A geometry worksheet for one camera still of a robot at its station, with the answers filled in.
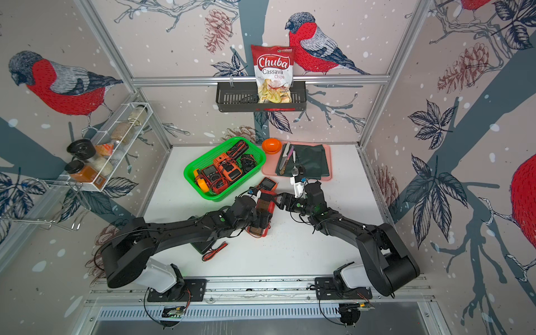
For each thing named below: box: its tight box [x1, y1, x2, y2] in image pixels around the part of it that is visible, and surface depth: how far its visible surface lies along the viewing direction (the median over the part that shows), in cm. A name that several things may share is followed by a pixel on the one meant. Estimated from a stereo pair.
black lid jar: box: [67, 138, 97, 160], surface depth 63 cm
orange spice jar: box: [64, 159, 107, 190], surface depth 63 cm
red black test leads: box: [201, 241, 229, 262], surface depth 83 cm
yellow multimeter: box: [194, 168, 211, 193], surface depth 97 cm
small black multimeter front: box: [240, 154, 257, 175], surface depth 109 cm
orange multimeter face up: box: [258, 176, 278, 192], surface depth 102 cm
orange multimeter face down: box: [213, 152, 243, 182], surface depth 102 cm
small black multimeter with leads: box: [227, 139, 250, 160], surface depth 109 cm
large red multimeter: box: [246, 177, 279, 238], surface depth 85 cm
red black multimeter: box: [200, 164, 229, 195], surface depth 100 cm
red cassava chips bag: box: [251, 44, 295, 104], surface depth 85 cm
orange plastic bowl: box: [261, 138, 283, 155], surface depth 117 cm
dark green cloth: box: [275, 143, 331, 181], surface depth 116 cm
